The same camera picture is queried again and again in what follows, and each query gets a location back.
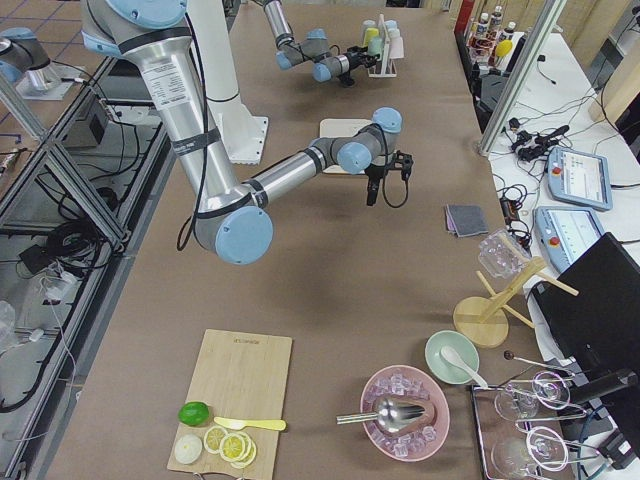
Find pink ice bowl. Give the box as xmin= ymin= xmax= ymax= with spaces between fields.
xmin=360 ymin=365 xmax=450 ymax=462

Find wooden cup tree stand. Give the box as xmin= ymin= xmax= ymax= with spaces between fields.
xmin=453 ymin=257 xmax=579 ymax=348

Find aluminium frame post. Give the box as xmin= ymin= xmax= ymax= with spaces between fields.
xmin=477 ymin=0 xmax=567 ymax=157

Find white wire cup rack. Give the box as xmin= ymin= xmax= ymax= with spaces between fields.
xmin=367 ymin=14 xmax=400 ymax=78

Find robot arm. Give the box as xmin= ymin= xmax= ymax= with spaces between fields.
xmin=81 ymin=1 xmax=402 ymax=265
xmin=262 ymin=1 xmax=377 ymax=86

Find folded grey cloth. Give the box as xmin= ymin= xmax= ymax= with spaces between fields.
xmin=444 ymin=204 xmax=488 ymax=238

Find bamboo cutting board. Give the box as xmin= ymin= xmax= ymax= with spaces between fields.
xmin=167 ymin=329 xmax=293 ymax=479

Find yellow lemon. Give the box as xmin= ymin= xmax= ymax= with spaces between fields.
xmin=495 ymin=39 xmax=513 ymax=60

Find green cup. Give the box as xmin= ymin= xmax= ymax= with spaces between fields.
xmin=367 ymin=35 xmax=384 ymax=59

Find yellow plastic knife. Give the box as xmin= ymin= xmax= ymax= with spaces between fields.
xmin=213 ymin=416 xmax=287 ymax=432

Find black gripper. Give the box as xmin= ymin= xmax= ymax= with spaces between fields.
xmin=364 ymin=150 xmax=414 ymax=206
xmin=344 ymin=46 xmax=368 ymax=86

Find cream rabbit tray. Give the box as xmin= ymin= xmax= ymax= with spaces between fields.
xmin=310 ymin=108 xmax=403 ymax=175

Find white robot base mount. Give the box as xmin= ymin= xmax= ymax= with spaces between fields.
xmin=208 ymin=98 xmax=269 ymax=165

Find green lime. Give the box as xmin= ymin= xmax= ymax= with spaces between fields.
xmin=177 ymin=401 xmax=210 ymax=427

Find lemon slices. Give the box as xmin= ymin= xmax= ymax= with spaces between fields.
xmin=203 ymin=425 xmax=257 ymax=469

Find teach pendant tablet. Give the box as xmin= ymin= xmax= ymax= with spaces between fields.
xmin=547 ymin=146 xmax=613 ymax=211
xmin=534 ymin=206 xmax=605 ymax=273

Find black glass rack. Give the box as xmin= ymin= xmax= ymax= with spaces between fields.
xmin=471 ymin=365 xmax=601 ymax=479

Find white ceramic spoon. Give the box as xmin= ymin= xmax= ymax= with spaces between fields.
xmin=440 ymin=346 xmax=489 ymax=389

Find pink cup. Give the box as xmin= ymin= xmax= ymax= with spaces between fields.
xmin=389 ymin=37 xmax=404 ymax=60

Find green bowl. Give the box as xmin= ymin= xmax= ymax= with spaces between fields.
xmin=424 ymin=330 xmax=482 ymax=386

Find clear plastic glass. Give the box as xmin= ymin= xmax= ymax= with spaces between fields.
xmin=478 ymin=229 xmax=530 ymax=279

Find yellow cup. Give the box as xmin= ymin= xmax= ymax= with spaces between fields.
xmin=362 ymin=27 xmax=379 ymax=47

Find metal ice scoop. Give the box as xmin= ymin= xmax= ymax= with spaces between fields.
xmin=336 ymin=396 xmax=427 ymax=435

